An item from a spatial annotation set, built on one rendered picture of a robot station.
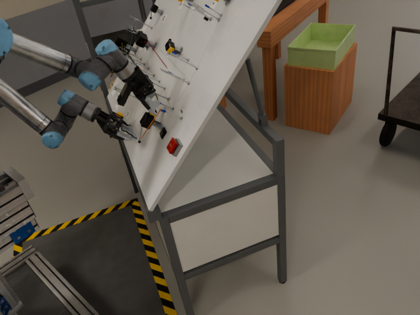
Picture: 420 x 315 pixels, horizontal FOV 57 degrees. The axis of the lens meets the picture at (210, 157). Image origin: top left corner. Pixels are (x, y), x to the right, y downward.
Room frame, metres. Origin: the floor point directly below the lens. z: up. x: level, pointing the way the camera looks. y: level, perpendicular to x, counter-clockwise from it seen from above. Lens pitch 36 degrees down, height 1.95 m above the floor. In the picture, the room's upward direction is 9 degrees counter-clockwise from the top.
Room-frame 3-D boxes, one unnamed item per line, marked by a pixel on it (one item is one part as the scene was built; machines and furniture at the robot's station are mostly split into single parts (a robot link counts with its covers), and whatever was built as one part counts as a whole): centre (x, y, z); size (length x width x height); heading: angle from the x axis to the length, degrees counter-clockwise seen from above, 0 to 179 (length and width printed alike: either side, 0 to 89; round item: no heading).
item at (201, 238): (1.84, 0.11, 0.60); 1.17 x 0.58 x 0.40; 15
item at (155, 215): (1.75, 0.42, 0.83); 1.18 x 0.05 x 0.06; 15
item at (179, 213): (1.83, 0.12, 0.40); 1.18 x 0.60 x 0.80; 15
